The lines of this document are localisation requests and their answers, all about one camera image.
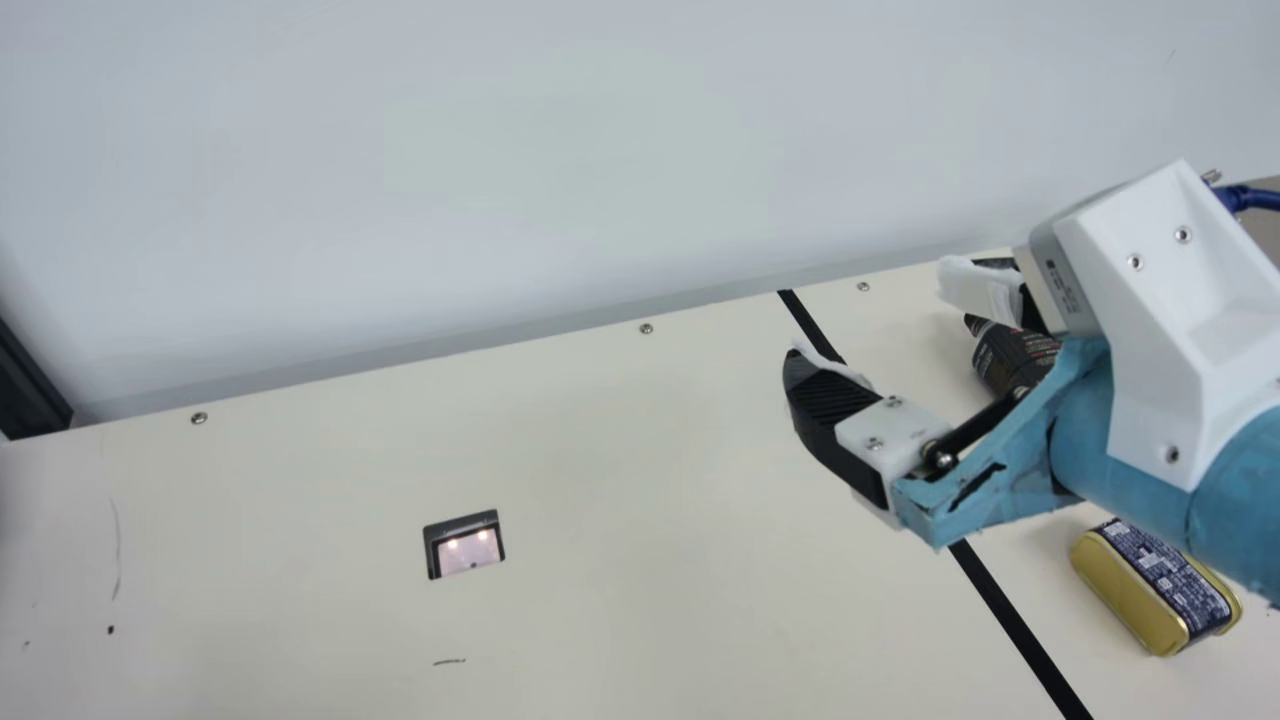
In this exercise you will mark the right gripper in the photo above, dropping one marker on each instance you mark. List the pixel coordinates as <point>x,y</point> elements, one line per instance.
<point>1080,450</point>

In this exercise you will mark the dark coffee bottle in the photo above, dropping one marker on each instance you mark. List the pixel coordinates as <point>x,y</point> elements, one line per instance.
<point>1010,360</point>

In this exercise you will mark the rectangular tin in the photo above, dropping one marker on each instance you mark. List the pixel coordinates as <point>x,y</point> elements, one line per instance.
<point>1150,590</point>

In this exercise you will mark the small square scanner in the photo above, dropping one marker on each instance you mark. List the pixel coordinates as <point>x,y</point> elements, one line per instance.
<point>465,550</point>

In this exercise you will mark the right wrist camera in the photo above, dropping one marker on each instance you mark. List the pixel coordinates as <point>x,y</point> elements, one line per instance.
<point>1180,330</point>

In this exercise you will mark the black post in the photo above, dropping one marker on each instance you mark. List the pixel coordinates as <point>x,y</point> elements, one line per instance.
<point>25,400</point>

